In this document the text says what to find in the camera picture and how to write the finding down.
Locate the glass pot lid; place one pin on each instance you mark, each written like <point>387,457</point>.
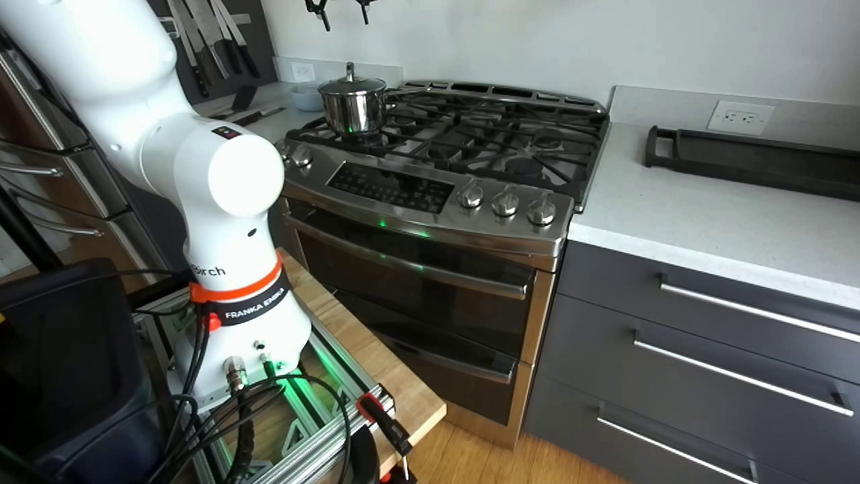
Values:
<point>354,88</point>

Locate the silver steel pot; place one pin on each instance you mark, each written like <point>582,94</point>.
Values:
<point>356,113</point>

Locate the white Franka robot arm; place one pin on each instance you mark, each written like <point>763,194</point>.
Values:
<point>231,175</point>

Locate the black knife block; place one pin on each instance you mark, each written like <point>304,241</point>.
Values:
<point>243,45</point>

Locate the pale blue container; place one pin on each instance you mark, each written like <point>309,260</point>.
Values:
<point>300,94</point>

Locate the dark knife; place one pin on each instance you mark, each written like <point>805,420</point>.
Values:
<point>256,113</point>

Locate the black cast iron stove grate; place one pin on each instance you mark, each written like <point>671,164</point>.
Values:
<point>547,151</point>
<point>466,135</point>
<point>407,135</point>

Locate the silver stove knob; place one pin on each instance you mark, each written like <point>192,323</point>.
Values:
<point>303,163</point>
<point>540,210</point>
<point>507,205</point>
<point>472,198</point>

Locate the black oven control panel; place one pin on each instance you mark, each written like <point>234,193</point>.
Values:
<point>391,187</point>

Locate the stainless steel gas stove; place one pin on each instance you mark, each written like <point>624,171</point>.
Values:
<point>419,305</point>

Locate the brown drawer unit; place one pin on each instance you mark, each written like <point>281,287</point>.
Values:
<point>54,193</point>

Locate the wooden mounting board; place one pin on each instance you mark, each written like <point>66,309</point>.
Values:
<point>378,367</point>

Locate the black pole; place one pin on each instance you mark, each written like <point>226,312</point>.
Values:
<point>27,236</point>

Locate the grey cabinet drawer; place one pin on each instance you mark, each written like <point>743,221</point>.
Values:
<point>608,287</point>
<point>591,350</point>
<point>566,420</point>

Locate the red black clamp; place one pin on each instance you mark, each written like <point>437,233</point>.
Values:
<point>383,417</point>

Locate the black rectangular tray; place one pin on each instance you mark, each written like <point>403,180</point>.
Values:
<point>754,163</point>

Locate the dark storage bin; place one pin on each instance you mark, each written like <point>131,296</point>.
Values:
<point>62,378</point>

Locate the small white wall outlet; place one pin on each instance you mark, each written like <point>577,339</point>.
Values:
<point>303,72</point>

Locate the wide white wall outlet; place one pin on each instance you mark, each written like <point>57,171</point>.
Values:
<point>739,116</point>

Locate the aluminium frame cart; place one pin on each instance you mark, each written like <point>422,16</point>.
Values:
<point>313,452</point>

